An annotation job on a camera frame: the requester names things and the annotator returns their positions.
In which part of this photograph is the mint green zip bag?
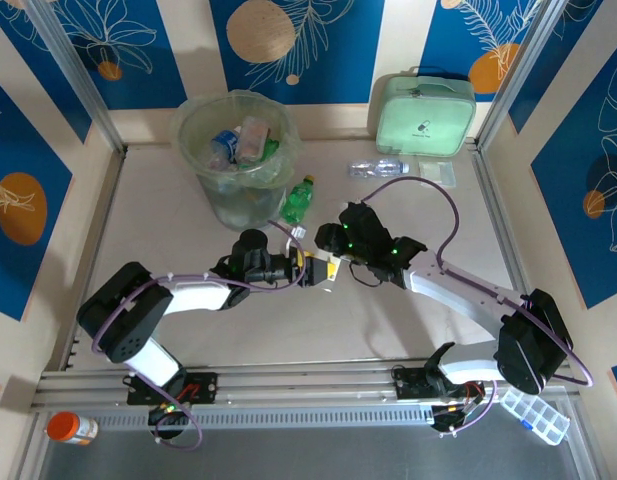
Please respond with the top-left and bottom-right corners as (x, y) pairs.
(375, 65), (477, 157)

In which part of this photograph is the orange cap pill bottle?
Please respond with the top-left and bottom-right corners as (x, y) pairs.
(46, 411), (100, 446)

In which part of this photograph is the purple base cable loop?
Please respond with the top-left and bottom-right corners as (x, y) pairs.
(155, 399), (205, 451)
(432, 379), (497, 439)

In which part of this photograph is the green bin with liner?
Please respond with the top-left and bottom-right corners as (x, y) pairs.
(176, 93), (295, 232)

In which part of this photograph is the aluminium frame post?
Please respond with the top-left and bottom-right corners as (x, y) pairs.
(477, 0), (578, 151)
(25, 0), (128, 154)

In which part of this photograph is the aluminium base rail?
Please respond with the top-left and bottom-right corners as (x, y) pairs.
(30, 357), (584, 409)

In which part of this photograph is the green plastic bin liner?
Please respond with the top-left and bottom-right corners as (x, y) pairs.
(170, 88), (304, 190)

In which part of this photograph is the aluminium side rail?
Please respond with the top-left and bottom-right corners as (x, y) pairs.
(62, 147), (128, 374)
(468, 141), (547, 351)

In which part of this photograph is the clear water bottle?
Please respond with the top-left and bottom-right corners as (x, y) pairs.
(347, 158), (410, 180)

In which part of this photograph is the grey slotted cable duct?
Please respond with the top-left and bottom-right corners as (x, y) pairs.
(95, 403), (437, 431)

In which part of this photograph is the clear plastic organizer box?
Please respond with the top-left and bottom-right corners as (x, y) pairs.
(500, 387), (573, 446)

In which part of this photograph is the brown label bottle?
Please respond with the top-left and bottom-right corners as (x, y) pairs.
(234, 116), (273, 162)

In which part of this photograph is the crushed green Sprite bottle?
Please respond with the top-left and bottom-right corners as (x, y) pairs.
(279, 174), (317, 225)

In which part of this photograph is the clear bottle blue label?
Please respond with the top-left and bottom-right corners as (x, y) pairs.
(209, 128), (243, 169)

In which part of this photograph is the small clear zip bag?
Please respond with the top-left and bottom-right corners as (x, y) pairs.
(418, 160), (458, 189)

